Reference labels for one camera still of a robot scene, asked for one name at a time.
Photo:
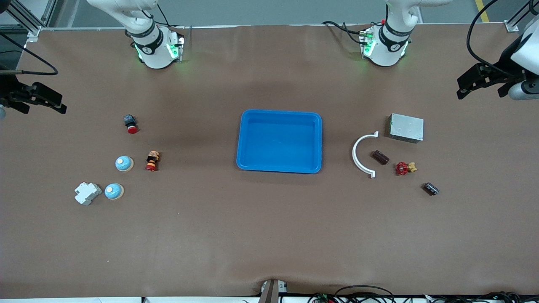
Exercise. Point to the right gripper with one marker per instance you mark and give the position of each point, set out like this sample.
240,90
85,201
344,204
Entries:
8,93

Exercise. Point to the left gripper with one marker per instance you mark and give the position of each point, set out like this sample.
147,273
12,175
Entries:
506,77

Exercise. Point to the blue bell with beige base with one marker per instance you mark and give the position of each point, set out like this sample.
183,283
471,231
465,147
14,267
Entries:
113,192
124,163

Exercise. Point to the black electrolytic capacitor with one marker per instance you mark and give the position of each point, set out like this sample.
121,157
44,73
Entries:
430,189

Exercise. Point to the brown electrolytic capacitor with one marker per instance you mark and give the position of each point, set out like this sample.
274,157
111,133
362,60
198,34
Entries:
380,158

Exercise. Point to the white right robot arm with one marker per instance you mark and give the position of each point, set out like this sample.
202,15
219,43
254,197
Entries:
153,50

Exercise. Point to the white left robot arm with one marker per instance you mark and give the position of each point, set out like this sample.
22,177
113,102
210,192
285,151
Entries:
385,50

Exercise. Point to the blue plastic tray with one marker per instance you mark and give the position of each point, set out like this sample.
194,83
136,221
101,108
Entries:
278,143

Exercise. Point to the silver metal box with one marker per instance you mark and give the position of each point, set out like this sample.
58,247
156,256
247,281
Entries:
406,128

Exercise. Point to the red emergency stop button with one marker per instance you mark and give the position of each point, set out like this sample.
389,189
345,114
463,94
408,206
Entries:
131,126

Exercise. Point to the white circuit breaker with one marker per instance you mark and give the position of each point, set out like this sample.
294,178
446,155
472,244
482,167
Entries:
87,193

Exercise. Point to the brown table cover sheet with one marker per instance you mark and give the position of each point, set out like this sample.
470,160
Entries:
269,231

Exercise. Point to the aluminium frame profile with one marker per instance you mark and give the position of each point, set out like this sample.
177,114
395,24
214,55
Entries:
511,27
31,31

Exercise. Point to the red yellow pushbutton switch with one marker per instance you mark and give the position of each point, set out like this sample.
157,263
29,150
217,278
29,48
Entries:
152,161

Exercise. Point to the white curved plastic bracket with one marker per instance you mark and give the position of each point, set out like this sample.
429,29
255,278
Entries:
353,155

